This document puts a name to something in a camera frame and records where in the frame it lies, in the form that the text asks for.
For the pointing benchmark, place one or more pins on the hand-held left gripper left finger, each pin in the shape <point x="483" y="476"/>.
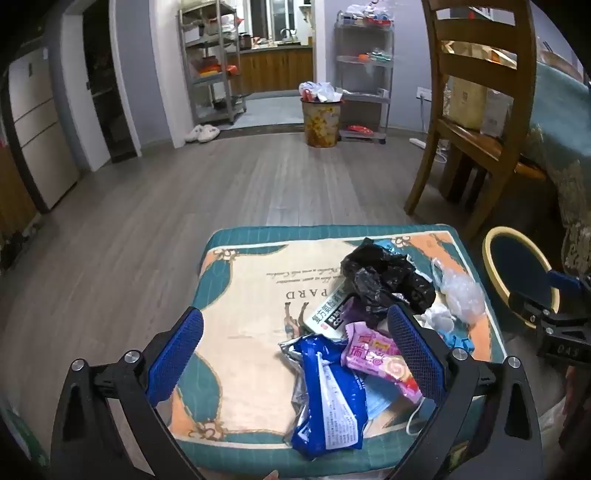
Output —
<point x="178" y="355"/>

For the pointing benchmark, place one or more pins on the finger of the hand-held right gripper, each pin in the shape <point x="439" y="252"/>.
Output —
<point x="565" y="281"/>
<point x="531" y="307"/>

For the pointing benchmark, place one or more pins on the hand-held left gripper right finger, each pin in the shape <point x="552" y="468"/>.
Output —
<point x="415" y="355"/>

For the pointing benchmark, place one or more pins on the white tissue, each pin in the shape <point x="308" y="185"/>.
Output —
<point x="438" y="318"/>

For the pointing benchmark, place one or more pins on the small blue wrapper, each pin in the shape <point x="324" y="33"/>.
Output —
<point x="459" y="342"/>

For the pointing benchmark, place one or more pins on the dark blue yellow-rimmed bin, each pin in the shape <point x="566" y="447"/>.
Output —
<point x="517" y="263"/>

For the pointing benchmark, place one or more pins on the pink snack wrapper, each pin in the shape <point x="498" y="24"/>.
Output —
<point x="369" y="355"/>

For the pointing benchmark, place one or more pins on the blue face mask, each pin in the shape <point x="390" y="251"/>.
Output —
<point x="383" y="399"/>

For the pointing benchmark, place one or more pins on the clear plastic bag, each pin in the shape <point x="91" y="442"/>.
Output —
<point x="461" y="293"/>

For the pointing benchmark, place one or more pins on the black plastic bag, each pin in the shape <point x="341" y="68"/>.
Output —
<point x="374" y="277"/>

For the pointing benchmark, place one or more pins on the blue snack packet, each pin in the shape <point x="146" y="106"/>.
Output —
<point x="318" y="378"/>

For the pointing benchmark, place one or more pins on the white medicine box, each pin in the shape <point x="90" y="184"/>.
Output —
<point x="323" y="314"/>

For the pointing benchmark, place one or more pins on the white cloth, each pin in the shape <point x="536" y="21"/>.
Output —
<point x="551" y="424"/>

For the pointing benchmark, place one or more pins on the table with teal tablecloth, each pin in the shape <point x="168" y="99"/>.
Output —
<point x="554" y="115"/>

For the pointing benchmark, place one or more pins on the wooden chair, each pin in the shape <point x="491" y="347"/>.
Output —
<point x="471" y="138"/>

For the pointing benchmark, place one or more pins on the white carton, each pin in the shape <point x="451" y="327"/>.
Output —
<point x="496" y="113"/>

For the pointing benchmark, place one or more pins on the white power strip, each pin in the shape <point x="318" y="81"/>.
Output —
<point x="418" y="143"/>

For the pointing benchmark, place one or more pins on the brown paper bag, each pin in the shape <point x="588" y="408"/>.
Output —
<point x="466" y="101"/>

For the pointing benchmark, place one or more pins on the white slipper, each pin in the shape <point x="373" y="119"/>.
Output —
<point x="193" y="134"/>
<point x="210" y="133"/>

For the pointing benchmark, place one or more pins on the red plastic object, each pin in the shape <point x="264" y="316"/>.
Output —
<point x="359" y="129"/>

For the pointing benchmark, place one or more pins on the floral waste bin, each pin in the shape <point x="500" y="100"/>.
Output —
<point x="322" y="124"/>

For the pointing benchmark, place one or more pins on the grey plastic shelf rack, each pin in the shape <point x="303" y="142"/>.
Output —
<point x="364" y="99"/>

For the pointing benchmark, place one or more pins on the white refrigerator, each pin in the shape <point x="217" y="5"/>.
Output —
<point x="37" y="129"/>

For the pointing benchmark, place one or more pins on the metal kitchen rack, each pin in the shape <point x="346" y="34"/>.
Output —
<point x="212" y="78"/>

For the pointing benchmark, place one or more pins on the heap of crumpled wrappers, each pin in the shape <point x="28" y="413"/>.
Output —
<point x="321" y="91"/>

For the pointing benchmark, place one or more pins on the wooden kitchen counter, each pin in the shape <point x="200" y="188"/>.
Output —
<point x="277" y="69"/>

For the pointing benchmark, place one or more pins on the white wall socket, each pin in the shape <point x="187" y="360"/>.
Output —
<point x="424" y="92"/>

